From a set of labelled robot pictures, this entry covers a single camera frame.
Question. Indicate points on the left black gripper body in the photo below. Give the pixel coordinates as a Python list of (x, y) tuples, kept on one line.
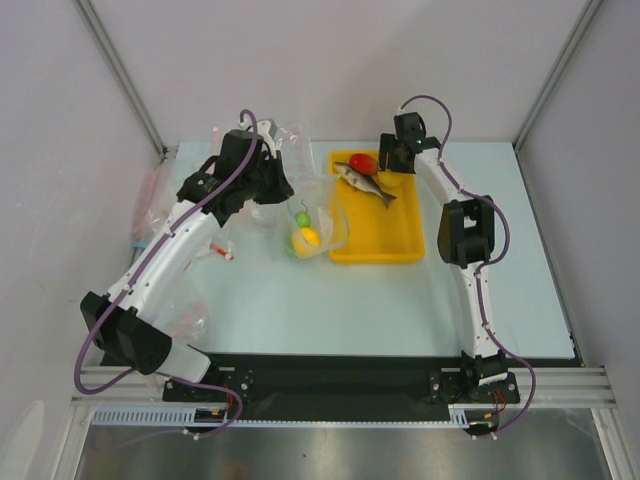
[(256, 180)]

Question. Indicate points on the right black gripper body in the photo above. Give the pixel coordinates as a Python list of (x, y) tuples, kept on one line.
[(393, 160)]

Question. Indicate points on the green toy cucumber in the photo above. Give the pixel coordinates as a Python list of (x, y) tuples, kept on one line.
[(301, 219)]

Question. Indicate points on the clear blue-zipper bag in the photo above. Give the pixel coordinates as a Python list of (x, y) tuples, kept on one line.
[(320, 198)]

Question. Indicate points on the grey toy fish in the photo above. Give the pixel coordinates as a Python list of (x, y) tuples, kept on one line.
[(362, 182)]

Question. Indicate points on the yellow toy pear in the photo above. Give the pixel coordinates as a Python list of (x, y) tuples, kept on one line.
[(306, 242)]

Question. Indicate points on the yellow toy lemon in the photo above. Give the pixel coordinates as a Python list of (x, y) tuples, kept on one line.
[(389, 179)]

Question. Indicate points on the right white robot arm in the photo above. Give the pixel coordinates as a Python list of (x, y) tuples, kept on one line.
[(465, 242)]

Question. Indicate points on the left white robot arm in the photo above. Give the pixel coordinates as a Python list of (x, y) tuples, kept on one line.
[(123, 321)]

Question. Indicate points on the pile of spare zip bags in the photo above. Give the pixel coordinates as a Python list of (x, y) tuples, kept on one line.
[(183, 312)]

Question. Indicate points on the red toy mango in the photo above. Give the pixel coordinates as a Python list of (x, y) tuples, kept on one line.
[(364, 164)]

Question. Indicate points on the yellow plastic tray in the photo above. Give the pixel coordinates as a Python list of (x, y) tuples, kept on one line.
[(380, 235)]

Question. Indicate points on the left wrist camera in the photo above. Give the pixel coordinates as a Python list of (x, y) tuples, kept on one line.
[(267, 129)]

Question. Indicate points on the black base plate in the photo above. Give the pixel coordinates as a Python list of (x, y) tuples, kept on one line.
[(339, 409)]

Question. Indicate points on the aluminium frame rail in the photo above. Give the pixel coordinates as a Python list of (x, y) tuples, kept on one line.
[(549, 387)]

